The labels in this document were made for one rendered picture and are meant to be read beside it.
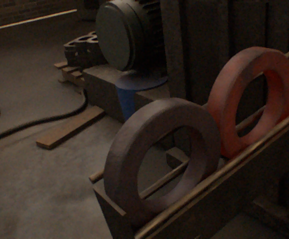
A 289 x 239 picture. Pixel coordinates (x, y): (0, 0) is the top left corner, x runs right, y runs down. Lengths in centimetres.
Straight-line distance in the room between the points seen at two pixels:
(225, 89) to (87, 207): 105
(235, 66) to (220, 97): 5
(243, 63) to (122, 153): 22
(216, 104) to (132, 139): 15
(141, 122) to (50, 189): 124
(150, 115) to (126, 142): 4
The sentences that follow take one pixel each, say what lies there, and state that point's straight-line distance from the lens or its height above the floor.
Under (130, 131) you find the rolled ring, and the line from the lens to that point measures 41.
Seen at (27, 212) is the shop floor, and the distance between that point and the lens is 154.
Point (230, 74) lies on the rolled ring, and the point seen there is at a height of 73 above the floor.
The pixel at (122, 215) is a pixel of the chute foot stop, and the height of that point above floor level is 63.
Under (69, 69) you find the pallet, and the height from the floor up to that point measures 14.
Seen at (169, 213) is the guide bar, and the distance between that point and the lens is 46.
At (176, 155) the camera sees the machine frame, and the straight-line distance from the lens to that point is 153.
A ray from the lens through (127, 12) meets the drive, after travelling 180.
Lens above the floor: 91
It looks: 26 degrees down
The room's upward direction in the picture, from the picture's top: 8 degrees counter-clockwise
